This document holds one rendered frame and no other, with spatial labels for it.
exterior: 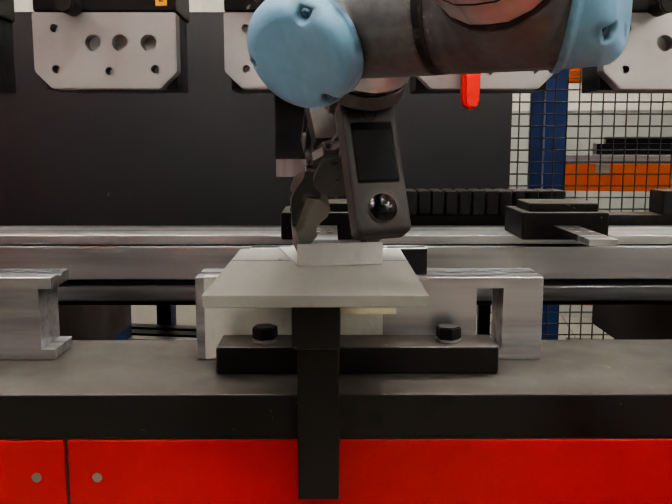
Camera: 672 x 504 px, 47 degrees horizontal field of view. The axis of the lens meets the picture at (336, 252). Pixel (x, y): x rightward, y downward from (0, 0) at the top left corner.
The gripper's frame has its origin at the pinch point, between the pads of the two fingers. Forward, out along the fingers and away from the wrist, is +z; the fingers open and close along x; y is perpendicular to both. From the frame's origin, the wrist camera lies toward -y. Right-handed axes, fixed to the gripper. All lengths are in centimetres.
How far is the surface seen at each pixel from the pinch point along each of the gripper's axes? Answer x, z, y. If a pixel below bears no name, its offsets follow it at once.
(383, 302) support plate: -0.2, -9.7, -14.1
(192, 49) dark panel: 12, 21, 67
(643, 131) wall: -267, 214, 280
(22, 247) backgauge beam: 37, 31, 30
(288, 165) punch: 2.9, 1.5, 14.5
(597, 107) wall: -240, 208, 296
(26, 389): 30.6, 13.1, -5.4
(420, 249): -11.4, 5.8, 5.2
